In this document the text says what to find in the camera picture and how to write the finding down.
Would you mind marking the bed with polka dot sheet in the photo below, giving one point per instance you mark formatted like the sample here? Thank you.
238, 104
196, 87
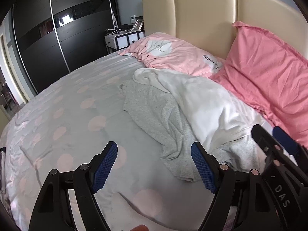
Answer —
72, 115

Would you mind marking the printed pink pillow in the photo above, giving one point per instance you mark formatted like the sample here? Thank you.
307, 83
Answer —
178, 53

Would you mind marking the picture frame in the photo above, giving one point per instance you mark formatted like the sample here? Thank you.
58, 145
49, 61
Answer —
138, 25

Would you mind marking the black bag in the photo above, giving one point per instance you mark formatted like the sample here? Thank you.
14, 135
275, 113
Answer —
126, 27

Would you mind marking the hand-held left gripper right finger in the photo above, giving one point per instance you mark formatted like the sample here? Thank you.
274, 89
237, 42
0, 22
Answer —
203, 168

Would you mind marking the white nightstand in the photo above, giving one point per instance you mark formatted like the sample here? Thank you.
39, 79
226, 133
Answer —
122, 41

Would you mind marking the cream room door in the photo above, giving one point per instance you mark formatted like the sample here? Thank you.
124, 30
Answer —
8, 62

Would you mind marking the beige padded headboard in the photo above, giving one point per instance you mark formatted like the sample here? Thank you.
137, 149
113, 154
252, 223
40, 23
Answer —
204, 12

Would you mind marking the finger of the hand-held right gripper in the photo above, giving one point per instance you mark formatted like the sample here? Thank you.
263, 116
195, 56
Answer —
264, 142
285, 140

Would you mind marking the black garment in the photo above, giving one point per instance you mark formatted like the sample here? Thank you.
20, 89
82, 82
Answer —
2, 150

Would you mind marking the grey garment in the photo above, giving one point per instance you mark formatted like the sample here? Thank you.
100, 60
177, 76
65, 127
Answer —
154, 115

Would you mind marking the white garment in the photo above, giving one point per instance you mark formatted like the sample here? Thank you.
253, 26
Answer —
204, 103

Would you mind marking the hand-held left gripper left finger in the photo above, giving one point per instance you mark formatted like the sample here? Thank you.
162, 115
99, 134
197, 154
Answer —
105, 166

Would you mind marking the plain pink pillow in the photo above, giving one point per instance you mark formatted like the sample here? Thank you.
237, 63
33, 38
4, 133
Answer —
262, 72

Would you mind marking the dark sliding wardrobe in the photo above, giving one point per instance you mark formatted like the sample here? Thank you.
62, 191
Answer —
36, 28

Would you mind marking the person's left hand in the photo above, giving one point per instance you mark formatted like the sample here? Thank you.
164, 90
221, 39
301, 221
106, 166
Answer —
139, 228

